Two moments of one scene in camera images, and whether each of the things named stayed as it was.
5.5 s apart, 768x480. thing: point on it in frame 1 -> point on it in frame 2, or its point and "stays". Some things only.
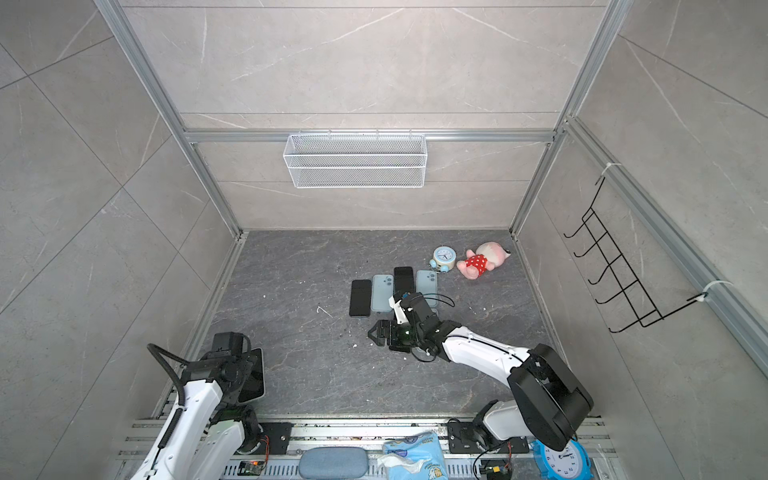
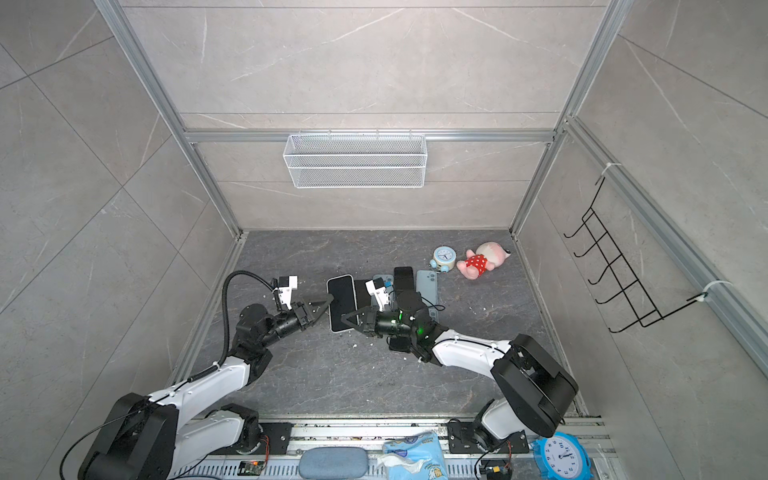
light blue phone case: (427, 285) stays
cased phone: (403, 279) stays
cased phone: (360, 298) stays
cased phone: (254, 386) -> (342, 289)
